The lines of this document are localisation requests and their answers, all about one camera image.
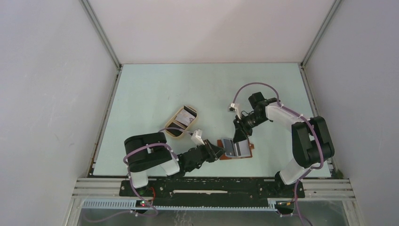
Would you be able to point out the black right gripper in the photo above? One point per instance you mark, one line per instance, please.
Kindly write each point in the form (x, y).
(240, 134)

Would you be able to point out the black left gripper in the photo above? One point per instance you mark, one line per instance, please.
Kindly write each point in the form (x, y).
(215, 151)

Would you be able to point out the brown leather card holder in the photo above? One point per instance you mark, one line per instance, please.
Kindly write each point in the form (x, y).
(223, 157)

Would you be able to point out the oval wooden tray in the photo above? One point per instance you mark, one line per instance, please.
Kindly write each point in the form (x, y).
(186, 129)

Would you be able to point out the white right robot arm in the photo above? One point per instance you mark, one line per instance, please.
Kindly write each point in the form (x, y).
(311, 140)

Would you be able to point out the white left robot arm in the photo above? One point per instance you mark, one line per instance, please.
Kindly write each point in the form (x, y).
(144, 152)

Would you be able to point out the black card in tray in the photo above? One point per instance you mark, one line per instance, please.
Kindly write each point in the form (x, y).
(175, 130)

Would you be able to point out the grey card in tray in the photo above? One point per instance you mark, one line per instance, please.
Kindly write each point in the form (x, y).
(186, 116)

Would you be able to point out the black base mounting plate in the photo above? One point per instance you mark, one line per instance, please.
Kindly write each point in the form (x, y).
(213, 191)

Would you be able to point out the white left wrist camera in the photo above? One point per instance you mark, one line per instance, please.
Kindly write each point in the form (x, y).
(196, 137)

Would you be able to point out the light blue cable duct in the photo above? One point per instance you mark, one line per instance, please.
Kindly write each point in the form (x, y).
(131, 205)

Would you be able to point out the aluminium corner frame post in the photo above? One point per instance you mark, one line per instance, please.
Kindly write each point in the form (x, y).
(321, 31)

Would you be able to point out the left aluminium corner post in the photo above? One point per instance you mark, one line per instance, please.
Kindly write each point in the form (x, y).
(87, 7)

